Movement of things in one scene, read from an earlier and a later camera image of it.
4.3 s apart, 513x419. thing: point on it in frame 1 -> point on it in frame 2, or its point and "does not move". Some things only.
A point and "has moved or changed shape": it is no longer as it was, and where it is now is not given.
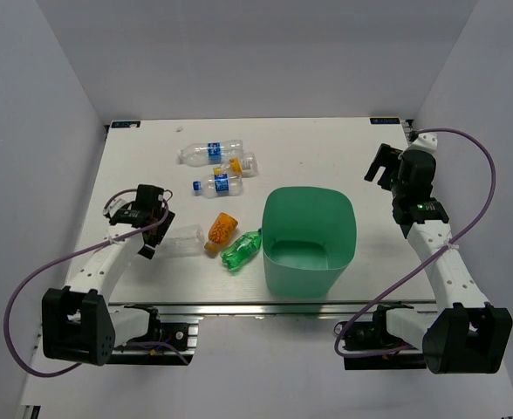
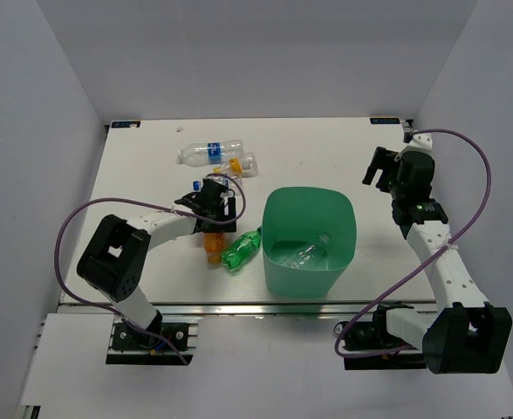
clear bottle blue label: (204, 154) does not move
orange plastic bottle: (221, 231) has moved or changed shape
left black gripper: (152, 242) -> (230, 210)
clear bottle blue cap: (219, 185) does not move
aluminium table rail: (274, 309) does not move
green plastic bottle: (238, 253) does not move
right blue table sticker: (385, 120) does not move
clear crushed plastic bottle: (186, 242) -> (311, 254)
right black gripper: (386, 157) does not move
